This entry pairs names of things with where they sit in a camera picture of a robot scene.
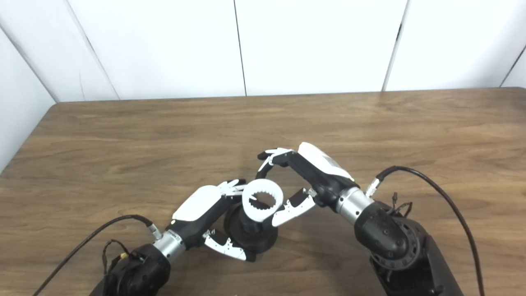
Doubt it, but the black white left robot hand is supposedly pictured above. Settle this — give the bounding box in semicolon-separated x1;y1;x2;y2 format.
166;179;257;262

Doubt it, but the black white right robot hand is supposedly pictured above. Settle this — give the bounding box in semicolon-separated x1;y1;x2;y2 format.
257;142;356;227

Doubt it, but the white plastic ring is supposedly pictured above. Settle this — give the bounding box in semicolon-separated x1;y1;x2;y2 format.
242;180;284;223

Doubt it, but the round black stepped part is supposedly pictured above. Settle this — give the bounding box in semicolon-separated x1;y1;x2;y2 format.
224;203;279;254

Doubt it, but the thin right arm wire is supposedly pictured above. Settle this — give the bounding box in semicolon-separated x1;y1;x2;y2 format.
386;192;414;219

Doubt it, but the thin arm wire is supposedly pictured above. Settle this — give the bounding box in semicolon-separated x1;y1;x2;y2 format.
102;240;134;277
386;192;414;219

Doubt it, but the thin left arm wire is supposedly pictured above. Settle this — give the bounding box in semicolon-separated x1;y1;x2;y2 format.
102;240;134;277

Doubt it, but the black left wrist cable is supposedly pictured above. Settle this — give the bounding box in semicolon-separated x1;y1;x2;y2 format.
33;214;163;296

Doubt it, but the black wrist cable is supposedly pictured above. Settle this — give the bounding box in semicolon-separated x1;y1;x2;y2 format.
33;214;163;296
365;166;486;296

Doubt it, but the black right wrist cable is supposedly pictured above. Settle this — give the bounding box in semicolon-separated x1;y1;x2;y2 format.
365;166;486;296

